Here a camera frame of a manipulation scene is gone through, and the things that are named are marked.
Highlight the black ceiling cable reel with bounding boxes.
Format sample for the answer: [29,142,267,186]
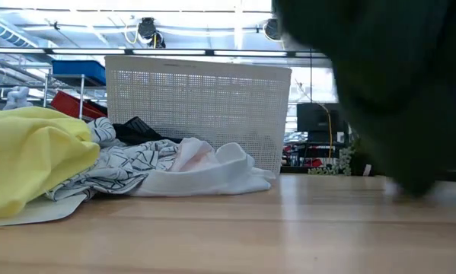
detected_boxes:
[137,17,167,49]
[263,18,284,42]

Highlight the black monitor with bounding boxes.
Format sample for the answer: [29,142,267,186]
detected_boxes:
[296,102,345,144]

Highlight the white black-lined patterned garment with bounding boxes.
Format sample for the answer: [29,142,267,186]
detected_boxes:
[44,116,181,202]

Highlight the thin yellow cable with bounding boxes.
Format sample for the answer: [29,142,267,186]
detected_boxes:
[295,81,333,159]

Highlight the white perforated laundry basket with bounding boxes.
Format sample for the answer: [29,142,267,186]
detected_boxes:
[104,56,292,176]

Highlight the blue plastic bin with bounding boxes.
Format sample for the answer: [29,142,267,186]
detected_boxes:
[51,59,107,87]

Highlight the ceiling light track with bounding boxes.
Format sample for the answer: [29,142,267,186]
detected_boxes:
[0,47,330,59]

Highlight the yellow garment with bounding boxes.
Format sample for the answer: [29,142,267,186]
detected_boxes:
[0,103,101,220]

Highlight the cluttered low shelf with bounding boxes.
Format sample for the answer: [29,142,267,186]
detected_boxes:
[280,141,350,174]

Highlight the red plastic bin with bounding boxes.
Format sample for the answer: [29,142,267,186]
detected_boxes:
[50,90,109,119]

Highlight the dark green buttoned garment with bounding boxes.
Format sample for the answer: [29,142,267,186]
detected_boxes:
[271,0,456,198]

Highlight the plain white garment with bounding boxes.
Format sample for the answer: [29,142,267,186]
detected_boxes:
[130,136,277,198]

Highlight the black garment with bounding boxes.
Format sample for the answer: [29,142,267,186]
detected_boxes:
[112,116,183,146]

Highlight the flat white sheet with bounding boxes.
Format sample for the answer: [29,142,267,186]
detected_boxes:
[0,193,88,228]

